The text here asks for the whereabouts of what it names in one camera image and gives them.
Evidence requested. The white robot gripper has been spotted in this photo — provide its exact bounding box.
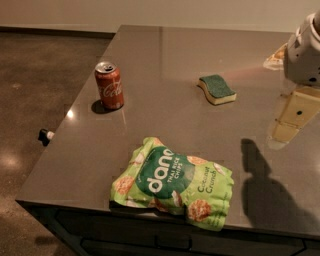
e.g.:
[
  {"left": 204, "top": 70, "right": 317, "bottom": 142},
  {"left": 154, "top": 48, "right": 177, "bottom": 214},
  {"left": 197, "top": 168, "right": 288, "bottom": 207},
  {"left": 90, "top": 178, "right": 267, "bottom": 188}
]
[{"left": 263, "top": 11, "right": 320, "bottom": 144}]

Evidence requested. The green and yellow sponge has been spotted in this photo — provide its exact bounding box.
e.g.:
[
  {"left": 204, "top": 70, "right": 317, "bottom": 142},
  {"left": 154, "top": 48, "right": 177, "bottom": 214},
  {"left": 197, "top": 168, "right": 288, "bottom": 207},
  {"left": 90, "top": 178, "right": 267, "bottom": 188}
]
[{"left": 198, "top": 74, "right": 237, "bottom": 106}]

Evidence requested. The green rice chip bag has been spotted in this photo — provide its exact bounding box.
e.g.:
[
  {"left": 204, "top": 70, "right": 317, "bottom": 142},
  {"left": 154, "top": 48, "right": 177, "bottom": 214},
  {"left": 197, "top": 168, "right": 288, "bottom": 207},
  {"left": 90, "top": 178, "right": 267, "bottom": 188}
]
[{"left": 110, "top": 137, "right": 234, "bottom": 231}]

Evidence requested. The red Coca-Cola can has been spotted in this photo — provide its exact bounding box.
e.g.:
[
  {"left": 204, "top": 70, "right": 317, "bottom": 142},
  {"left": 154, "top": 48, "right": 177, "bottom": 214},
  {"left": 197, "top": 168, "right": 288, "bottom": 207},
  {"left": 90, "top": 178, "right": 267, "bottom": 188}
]
[{"left": 95, "top": 61, "right": 124, "bottom": 110}]

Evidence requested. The dark cabinet drawer front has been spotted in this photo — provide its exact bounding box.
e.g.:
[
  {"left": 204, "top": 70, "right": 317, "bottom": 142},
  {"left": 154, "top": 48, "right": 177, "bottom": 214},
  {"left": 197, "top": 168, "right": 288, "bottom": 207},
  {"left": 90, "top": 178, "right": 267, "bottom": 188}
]
[{"left": 23, "top": 203, "right": 320, "bottom": 256}]

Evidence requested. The black and white floor object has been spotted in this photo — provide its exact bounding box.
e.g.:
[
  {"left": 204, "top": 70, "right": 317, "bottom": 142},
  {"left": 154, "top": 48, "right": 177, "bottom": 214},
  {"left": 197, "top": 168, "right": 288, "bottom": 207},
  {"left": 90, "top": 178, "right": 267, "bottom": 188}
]
[{"left": 38, "top": 129, "right": 55, "bottom": 146}]

